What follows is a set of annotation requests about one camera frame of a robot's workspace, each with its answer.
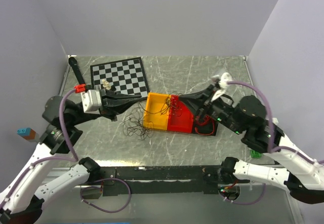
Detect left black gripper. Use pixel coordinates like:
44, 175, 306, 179
68, 84, 142, 126

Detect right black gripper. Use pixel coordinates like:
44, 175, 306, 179
179, 84, 246, 134

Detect black thin cable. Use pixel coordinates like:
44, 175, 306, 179
121, 93, 185, 141

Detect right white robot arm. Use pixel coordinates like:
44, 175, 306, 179
182, 85, 323, 204

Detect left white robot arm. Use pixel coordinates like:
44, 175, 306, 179
1, 84, 217, 223

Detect cream chess pieces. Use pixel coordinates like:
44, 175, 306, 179
101, 79, 111, 90

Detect red plastic bin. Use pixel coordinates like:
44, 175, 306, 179
167, 95, 193, 134

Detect black plastic bin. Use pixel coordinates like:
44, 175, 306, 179
192, 115, 218, 136

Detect black and white chessboard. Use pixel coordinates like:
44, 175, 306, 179
90, 57, 150, 97

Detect black marker orange cap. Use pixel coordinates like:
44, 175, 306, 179
68, 57, 86, 85

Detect yellow plastic bin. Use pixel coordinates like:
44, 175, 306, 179
143, 92, 171, 131

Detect green small block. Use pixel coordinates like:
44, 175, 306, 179
250, 150, 262, 159

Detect blue and brown block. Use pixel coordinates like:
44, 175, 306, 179
17, 127, 40, 143

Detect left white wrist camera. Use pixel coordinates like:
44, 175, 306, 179
80, 90, 102, 115

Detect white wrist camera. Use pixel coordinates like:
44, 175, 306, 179
80, 90, 102, 115
211, 72, 232, 102

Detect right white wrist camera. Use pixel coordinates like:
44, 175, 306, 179
211, 72, 232, 102

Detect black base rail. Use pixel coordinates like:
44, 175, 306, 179
69, 165, 251, 197

